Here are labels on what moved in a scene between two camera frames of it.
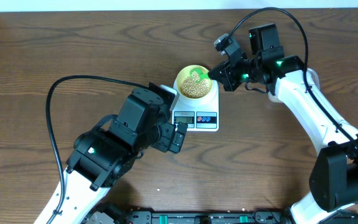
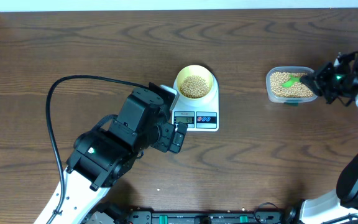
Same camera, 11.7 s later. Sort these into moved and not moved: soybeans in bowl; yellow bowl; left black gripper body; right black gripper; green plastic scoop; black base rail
Moved: green plastic scoop; right black gripper
Not moved: yellow bowl; black base rail; soybeans in bowl; left black gripper body
